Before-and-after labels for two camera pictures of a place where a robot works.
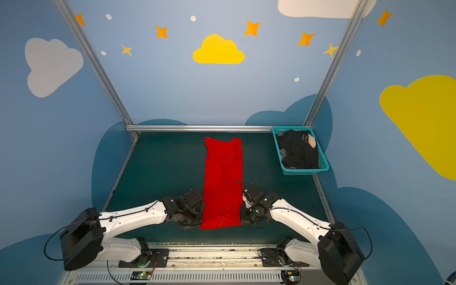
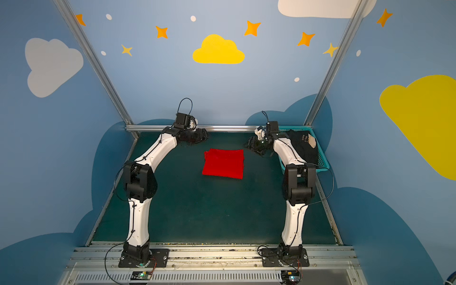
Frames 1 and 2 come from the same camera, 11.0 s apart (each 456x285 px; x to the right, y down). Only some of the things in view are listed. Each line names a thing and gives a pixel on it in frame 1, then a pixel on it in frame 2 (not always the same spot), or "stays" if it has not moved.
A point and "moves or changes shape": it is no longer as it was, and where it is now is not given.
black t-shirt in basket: (300, 149) stays
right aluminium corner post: (360, 7) stays
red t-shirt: (222, 196) moves or changes shape
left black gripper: (194, 209) → (197, 135)
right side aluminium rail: (325, 203) stays
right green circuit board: (290, 276) stays
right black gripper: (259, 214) → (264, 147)
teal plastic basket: (323, 164) stays
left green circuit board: (141, 275) stays
